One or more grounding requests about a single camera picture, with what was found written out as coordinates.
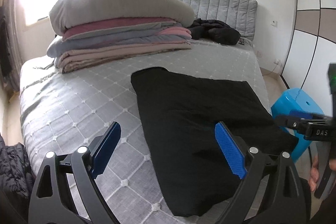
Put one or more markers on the stack of folded duvets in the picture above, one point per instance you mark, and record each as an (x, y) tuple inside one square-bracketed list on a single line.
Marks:
[(118, 6)]

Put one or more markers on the dark quilted garment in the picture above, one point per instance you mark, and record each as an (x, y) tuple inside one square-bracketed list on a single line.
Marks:
[(13, 166)]

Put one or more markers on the stack of folded blankets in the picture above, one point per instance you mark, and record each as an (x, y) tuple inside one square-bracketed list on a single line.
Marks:
[(105, 56)]

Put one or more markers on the blue plastic stool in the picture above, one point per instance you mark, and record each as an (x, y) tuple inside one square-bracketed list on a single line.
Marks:
[(296, 98)]

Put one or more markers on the black long coat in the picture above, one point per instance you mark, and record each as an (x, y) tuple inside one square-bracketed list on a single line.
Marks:
[(197, 121)]

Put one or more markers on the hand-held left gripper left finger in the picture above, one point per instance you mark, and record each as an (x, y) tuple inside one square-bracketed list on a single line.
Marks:
[(106, 145)]

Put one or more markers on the person's right hand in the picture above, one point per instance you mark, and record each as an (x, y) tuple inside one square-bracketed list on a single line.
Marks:
[(313, 176)]

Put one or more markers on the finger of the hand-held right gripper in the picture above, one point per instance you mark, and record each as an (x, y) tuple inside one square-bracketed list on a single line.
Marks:
[(294, 123)]

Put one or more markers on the black puffer jacket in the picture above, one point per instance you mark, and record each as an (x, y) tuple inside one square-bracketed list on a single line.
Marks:
[(223, 33)]

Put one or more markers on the small dark patterned item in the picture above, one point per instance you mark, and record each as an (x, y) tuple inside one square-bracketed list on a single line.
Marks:
[(241, 41)]

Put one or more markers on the bed with grey quilted cover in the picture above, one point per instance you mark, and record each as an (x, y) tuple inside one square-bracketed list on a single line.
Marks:
[(78, 108)]

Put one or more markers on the pink folded blanket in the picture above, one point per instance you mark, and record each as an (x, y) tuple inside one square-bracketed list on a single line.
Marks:
[(176, 32)]

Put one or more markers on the blue-grey folded blanket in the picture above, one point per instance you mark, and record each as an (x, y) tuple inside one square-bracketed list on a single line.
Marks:
[(105, 40)]

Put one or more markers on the grey padded headboard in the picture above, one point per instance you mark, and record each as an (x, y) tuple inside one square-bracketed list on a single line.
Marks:
[(223, 6)]

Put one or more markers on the white wall socket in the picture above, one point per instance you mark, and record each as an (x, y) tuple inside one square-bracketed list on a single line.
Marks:
[(274, 23)]

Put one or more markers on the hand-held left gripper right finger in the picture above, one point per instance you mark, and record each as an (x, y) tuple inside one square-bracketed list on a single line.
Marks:
[(231, 150)]

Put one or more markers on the maroon folded blanket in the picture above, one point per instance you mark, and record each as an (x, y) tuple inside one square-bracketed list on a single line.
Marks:
[(105, 26)]

